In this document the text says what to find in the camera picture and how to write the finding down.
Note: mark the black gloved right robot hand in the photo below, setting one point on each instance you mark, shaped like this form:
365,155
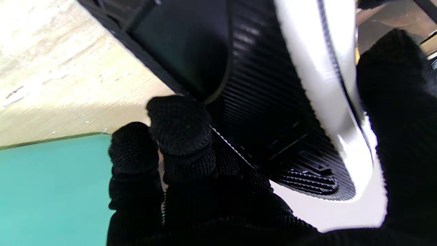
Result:
191,191

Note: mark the yellow canvas sneaker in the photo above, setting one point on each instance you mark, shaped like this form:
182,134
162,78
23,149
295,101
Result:
266,102

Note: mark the green plastic basin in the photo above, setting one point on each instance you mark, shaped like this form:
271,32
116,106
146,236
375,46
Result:
51,191

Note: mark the small wooden black-legged table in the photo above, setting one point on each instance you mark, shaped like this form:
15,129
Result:
428,8

